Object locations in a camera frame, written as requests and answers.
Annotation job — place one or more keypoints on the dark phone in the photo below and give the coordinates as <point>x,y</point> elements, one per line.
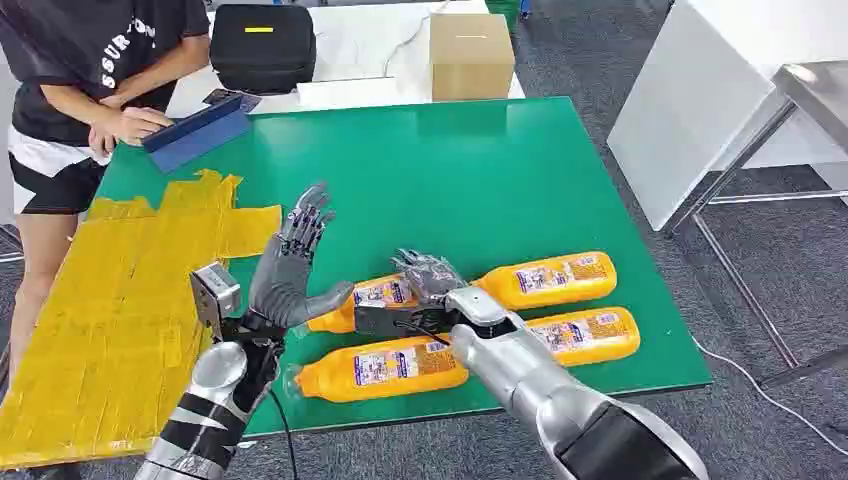
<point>250,100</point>

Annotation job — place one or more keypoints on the person's right hand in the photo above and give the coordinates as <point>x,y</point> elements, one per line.
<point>142,124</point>

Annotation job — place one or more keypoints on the dark right wrist camera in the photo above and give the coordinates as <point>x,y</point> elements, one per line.
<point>391,321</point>

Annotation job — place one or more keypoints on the orange drink bottle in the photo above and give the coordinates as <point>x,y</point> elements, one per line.
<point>381,293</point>
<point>384,370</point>
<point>550,279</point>
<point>586,334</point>

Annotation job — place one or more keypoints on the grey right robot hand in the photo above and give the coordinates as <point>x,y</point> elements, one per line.
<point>430,278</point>

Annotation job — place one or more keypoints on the green crate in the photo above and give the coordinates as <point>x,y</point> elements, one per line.
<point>503,10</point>

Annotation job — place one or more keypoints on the white table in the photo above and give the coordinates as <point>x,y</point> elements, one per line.
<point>358,40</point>

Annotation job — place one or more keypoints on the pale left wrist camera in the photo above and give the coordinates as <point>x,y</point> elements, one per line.
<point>213,295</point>

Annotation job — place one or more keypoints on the green mat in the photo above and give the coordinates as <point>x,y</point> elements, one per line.
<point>464,185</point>

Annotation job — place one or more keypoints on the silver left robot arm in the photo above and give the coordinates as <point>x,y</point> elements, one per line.
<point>205,404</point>

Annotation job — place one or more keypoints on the yellow sheet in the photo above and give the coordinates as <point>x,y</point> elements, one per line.
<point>106,318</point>

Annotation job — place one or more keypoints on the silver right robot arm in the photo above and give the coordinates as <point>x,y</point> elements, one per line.
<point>556,397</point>

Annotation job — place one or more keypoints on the black bag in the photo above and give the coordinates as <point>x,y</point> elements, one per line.
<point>262,53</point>

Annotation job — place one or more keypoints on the person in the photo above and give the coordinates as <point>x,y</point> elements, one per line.
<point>73,40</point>

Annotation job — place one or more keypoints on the person's left hand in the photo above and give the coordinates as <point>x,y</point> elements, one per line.
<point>102,139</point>

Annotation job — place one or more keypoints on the cardboard box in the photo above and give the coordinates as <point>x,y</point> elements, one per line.
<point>470,60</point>

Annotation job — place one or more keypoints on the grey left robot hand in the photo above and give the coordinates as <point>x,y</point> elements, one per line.
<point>281,278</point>

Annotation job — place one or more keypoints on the blue folder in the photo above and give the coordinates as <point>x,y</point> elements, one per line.
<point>192,136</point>

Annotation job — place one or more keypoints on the white panel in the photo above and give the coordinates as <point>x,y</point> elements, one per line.
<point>689,106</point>

